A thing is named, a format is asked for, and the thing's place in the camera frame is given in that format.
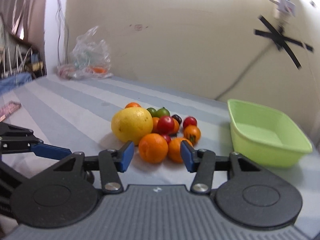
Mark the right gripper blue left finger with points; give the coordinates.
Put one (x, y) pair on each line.
(112, 162)

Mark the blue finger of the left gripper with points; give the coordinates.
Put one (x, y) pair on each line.
(50, 151)

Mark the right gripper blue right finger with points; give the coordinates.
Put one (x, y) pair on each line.
(202, 163)

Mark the small orange mandarin with leaf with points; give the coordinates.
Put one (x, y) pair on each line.
(192, 133)

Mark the large yellow grapefruit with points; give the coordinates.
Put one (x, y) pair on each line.
(131, 124)

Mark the red tomato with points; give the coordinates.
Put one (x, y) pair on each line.
(165, 125)
(189, 121)

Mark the green lime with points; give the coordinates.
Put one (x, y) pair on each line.
(152, 111)
(162, 112)

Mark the striped blue bedsheet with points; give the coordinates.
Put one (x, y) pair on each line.
(90, 116)

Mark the green plastic basket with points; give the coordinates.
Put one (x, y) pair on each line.
(266, 135)

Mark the clear plastic bag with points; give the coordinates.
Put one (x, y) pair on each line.
(90, 59)

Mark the black tape cross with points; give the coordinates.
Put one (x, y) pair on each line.
(280, 40)

